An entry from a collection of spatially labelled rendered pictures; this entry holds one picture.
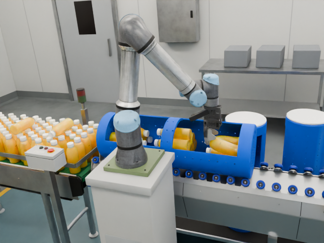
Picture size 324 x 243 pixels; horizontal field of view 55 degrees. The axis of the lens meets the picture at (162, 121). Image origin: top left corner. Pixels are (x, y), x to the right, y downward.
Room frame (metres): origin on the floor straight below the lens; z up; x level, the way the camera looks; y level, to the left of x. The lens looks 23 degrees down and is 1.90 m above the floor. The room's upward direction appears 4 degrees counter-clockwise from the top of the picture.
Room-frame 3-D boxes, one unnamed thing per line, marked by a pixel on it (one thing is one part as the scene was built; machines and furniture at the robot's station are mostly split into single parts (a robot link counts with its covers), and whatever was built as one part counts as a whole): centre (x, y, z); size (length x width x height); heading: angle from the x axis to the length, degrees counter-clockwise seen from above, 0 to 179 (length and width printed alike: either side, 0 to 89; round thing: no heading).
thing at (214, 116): (1.47, -0.26, 1.29); 0.09 x 0.08 x 0.12; 67
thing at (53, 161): (1.61, 0.68, 1.05); 0.20 x 0.10 x 0.10; 67
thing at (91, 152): (1.83, 0.45, 0.96); 0.40 x 0.01 x 0.03; 157
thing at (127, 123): (1.30, 0.16, 1.34); 0.13 x 0.12 x 0.14; 5
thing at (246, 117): (2.01, -0.58, 1.03); 0.28 x 0.28 x 0.01
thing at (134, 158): (1.30, 0.16, 1.22); 0.15 x 0.15 x 0.10
